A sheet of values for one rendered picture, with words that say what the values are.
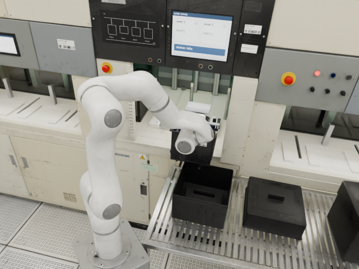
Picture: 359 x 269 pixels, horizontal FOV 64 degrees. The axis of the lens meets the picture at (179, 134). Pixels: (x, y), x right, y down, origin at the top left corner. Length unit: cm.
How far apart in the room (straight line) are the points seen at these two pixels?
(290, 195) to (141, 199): 107
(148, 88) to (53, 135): 130
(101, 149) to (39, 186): 165
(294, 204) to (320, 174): 33
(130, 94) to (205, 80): 160
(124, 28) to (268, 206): 116
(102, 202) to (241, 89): 86
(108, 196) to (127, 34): 85
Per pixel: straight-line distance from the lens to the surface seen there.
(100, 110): 87
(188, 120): 112
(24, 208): 286
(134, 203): 226
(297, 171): 185
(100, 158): 101
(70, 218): 265
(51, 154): 229
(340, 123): 223
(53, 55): 183
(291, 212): 159
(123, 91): 97
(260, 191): 163
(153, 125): 199
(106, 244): 133
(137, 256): 143
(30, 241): 260
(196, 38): 148
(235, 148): 167
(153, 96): 99
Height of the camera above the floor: 196
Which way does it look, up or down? 34 degrees down
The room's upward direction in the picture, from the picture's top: 3 degrees clockwise
